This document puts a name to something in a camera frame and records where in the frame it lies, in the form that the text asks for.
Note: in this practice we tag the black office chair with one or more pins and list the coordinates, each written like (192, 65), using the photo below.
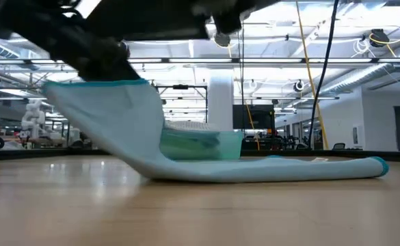
(338, 146)

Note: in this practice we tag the light blue microfiber towel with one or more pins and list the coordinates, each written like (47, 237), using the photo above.
(124, 119)

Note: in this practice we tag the teal plastic bin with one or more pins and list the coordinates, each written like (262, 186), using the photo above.
(230, 147)

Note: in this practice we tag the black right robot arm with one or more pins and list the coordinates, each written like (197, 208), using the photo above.
(169, 17)

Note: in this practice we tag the white building column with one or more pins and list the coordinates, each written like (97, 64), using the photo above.
(220, 99)

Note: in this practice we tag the black metal table frame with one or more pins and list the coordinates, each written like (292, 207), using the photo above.
(357, 154)

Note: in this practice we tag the black wall monitor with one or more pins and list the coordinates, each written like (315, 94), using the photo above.
(254, 118)

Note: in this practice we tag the light grey microfiber towel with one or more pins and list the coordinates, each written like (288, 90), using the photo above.
(193, 125)

